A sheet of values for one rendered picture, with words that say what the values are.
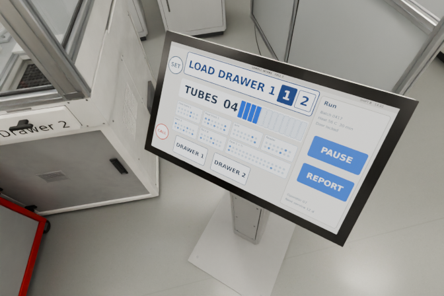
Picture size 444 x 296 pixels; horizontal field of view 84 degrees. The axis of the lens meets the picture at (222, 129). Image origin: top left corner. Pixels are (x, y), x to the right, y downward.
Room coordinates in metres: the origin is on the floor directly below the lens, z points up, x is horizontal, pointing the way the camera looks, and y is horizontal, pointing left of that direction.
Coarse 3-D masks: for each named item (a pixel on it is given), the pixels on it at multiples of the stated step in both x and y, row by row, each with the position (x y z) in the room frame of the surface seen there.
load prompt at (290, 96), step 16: (192, 64) 0.46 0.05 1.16; (208, 64) 0.44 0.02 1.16; (224, 64) 0.43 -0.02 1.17; (208, 80) 0.42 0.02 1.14; (224, 80) 0.40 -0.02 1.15; (240, 80) 0.39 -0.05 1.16; (256, 80) 0.38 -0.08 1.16; (272, 80) 0.36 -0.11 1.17; (256, 96) 0.35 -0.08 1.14; (272, 96) 0.34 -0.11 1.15; (288, 96) 0.33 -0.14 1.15; (304, 96) 0.32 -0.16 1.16; (304, 112) 0.30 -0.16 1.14
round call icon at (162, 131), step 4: (156, 124) 0.40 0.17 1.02; (160, 124) 0.40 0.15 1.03; (164, 124) 0.39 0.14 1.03; (156, 128) 0.39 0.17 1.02; (160, 128) 0.39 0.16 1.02; (164, 128) 0.39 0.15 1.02; (168, 128) 0.38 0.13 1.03; (156, 132) 0.39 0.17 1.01; (160, 132) 0.38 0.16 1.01; (164, 132) 0.38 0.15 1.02; (168, 132) 0.37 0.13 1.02; (156, 136) 0.38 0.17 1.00; (160, 136) 0.38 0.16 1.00; (164, 136) 0.37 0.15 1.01; (164, 140) 0.37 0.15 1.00
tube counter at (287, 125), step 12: (228, 96) 0.38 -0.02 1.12; (228, 108) 0.36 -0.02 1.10; (240, 108) 0.35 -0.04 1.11; (252, 108) 0.34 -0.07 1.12; (264, 108) 0.33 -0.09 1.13; (252, 120) 0.32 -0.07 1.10; (264, 120) 0.31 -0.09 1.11; (276, 120) 0.31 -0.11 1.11; (288, 120) 0.30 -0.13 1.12; (300, 120) 0.29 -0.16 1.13; (276, 132) 0.29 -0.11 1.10; (288, 132) 0.28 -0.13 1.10; (300, 132) 0.27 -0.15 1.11
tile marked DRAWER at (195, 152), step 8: (176, 136) 0.36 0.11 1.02; (176, 144) 0.35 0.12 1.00; (184, 144) 0.34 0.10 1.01; (192, 144) 0.33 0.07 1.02; (176, 152) 0.33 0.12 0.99; (184, 152) 0.33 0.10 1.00; (192, 152) 0.32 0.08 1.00; (200, 152) 0.31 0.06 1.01; (192, 160) 0.31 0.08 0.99; (200, 160) 0.30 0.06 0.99
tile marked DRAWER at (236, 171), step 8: (216, 152) 0.30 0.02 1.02; (216, 160) 0.29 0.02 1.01; (224, 160) 0.28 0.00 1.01; (232, 160) 0.28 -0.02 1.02; (216, 168) 0.27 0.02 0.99; (224, 168) 0.27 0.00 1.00; (232, 168) 0.26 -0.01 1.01; (240, 168) 0.26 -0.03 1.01; (248, 168) 0.25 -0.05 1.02; (232, 176) 0.25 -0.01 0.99; (240, 176) 0.24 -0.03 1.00
